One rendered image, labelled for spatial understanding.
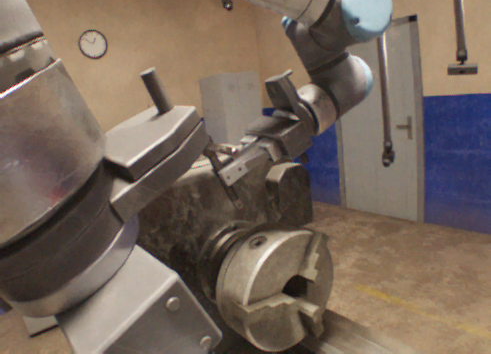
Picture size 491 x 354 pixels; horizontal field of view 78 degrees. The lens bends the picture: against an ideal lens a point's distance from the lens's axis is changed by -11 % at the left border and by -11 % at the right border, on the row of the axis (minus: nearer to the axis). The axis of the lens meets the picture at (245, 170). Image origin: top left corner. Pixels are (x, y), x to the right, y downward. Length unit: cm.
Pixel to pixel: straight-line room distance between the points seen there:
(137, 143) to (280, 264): 50
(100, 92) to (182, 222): 342
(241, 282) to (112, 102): 362
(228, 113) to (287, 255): 357
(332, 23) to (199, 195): 44
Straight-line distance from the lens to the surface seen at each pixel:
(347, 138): 418
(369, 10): 52
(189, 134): 17
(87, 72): 407
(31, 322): 288
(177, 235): 73
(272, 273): 62
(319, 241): 67
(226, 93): 414
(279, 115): 60
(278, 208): 82
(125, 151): 17
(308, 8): 50
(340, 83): 64
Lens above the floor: 146
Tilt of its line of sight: 11 degrees down
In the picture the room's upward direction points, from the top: 7 degrees counter-clockwise
